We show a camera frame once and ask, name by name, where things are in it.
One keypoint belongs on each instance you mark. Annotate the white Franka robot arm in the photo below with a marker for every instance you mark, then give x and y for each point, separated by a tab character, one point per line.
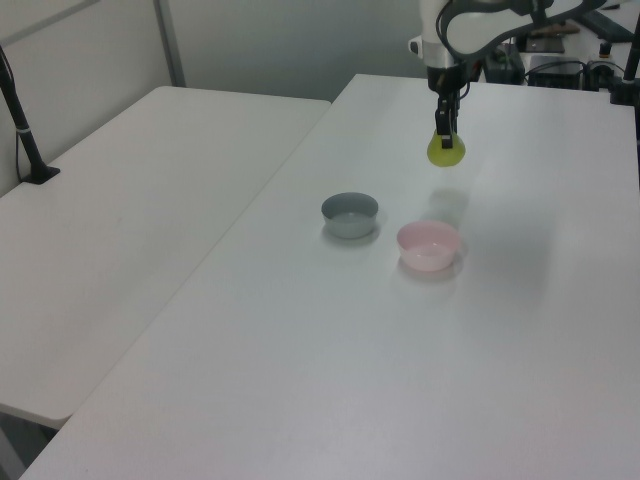
470	25

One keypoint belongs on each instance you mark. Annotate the emergency stop button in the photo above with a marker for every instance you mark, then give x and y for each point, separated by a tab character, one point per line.
605	50

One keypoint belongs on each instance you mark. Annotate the green pear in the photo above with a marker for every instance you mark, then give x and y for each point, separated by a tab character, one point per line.
447	156

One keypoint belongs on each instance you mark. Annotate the brown wooden board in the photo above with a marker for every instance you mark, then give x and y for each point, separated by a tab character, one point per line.
555	31

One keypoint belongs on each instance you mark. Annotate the black Franka gripper body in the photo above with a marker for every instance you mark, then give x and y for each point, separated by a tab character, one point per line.
447	79

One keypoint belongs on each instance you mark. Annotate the black electronics box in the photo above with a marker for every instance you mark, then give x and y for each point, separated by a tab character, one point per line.
552	72

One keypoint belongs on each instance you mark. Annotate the grey plastic bowl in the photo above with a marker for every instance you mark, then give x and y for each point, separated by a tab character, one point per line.
349	220

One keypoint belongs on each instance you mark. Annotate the white side table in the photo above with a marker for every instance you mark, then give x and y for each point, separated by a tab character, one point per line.
125	240

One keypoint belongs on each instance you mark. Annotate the pink plastic bowl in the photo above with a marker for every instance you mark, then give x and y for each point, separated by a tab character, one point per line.
428	252

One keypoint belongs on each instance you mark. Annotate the black clamped stand pole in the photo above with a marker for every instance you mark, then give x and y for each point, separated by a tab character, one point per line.
627	75

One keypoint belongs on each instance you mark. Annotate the grey partition post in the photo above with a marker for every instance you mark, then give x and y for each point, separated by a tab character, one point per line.
170	42

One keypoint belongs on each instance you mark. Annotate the black camera stand pole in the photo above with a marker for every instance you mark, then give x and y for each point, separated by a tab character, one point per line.
22	135

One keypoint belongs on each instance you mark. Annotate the black keyboard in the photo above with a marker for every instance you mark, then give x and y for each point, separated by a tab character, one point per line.
607	25

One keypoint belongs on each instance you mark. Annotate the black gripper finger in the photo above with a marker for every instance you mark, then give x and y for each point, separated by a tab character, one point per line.
444	125
455	112

